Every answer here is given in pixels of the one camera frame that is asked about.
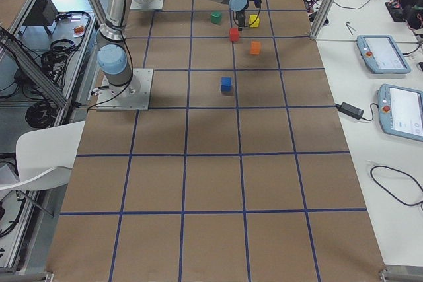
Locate black box under table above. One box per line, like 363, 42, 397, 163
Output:
22, 0, 59, 34

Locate black power adapter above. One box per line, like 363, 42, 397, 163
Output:
336, 102, 364, 120

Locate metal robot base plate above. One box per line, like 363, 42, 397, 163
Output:
95, 68, 153, 111

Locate green wooden block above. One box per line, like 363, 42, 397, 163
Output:
210, 11, 222, 25

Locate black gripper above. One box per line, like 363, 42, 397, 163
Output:
235, 11, 245, 31

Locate red wooden block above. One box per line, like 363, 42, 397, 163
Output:
229, 28, 240, 42

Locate orange wooden block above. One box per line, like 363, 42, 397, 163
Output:
250, 41, 262, 55

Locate black cable on table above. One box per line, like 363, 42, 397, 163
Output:
365, 160, 423, 212

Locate blue wooden block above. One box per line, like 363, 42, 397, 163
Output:
220, 77, 232, 92

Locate coiled black cables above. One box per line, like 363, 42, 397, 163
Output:
26, 11, 92, 129

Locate white chair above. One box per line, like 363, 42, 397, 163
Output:
1, 121, 85, 191

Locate far teach pendant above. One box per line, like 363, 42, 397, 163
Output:
356, 35, 411, 74

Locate near teach pendant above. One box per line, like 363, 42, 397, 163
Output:
377, 84, 422, 141

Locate teach pendant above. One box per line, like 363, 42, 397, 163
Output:
356, 35, 411, 74
377, 84, 422, 141

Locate yellow wooden block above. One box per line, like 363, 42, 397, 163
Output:
248, 15, 260, 28

